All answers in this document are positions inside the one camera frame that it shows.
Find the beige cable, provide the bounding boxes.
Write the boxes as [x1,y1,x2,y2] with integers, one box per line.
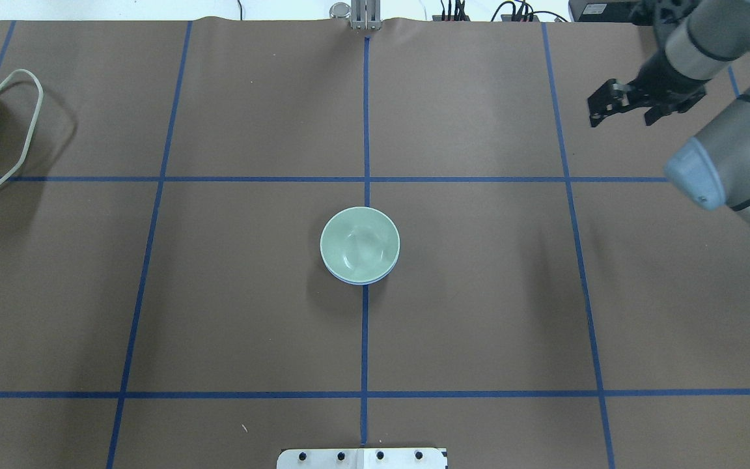
[0,69,44,214]

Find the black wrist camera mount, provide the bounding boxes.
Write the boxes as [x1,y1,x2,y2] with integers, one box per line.
[629,1,701,45]

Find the black electronics box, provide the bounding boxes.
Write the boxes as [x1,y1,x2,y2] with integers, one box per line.
[568,1,659,25]

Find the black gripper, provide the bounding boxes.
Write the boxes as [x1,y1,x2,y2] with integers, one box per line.
[587,51,708,128]

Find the black power strip with plugs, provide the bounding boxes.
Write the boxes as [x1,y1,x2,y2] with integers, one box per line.
[417,1,574,23]

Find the blue bowl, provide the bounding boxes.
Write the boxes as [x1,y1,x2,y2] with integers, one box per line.
[324,261,398,286]

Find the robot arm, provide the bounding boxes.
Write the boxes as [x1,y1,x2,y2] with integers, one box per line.
[587,1,750,226]

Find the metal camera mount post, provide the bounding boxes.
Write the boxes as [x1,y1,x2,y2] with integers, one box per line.
[329,0,383,31]

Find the green bowl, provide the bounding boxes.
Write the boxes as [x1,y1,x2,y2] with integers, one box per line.
[319,206,402,270]

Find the brown paper table mat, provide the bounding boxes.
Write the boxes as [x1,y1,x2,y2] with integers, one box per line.
[0,18,750,468]

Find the white metal base plate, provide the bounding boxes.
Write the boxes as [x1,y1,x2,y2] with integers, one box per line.
[276,446,449,468]

